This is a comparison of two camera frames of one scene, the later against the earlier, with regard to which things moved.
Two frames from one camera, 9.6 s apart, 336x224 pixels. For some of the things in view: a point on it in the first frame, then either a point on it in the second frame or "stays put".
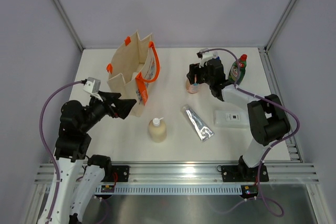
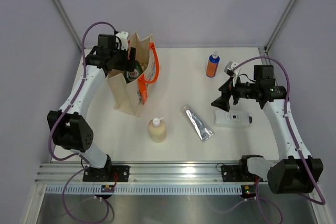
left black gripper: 122,106 to 127,64
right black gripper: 195,69 to 222,102
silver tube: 203,131 stays put
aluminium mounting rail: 193,173 stays put
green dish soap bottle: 233,72 to 132,75
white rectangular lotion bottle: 228,118 stays put
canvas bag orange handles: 137,64 stays put
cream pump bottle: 157,130 stays put
